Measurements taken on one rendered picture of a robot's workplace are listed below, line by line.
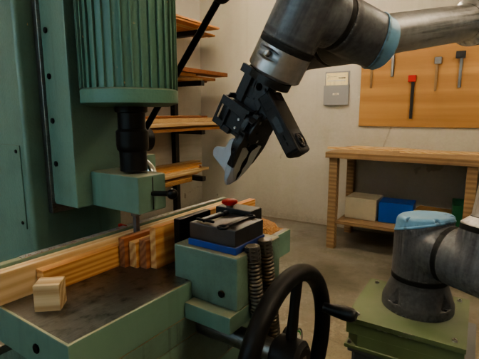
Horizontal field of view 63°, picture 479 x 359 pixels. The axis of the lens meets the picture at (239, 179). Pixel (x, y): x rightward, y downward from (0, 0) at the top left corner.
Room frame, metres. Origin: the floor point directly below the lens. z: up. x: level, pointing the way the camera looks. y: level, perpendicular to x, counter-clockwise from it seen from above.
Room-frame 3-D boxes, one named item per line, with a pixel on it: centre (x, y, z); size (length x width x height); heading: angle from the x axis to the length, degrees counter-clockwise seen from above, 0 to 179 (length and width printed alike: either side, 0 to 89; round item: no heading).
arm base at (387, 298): (1.05, -0.51, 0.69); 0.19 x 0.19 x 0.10
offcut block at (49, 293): (0.54, 0.28, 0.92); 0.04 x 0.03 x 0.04; 98
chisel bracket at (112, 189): (0.76, 0.22, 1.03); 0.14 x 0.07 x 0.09; 56
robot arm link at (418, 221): (1.04, -0.51, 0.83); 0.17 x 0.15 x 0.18; 27
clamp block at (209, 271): (0.67, 0.02, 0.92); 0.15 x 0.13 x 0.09; 146
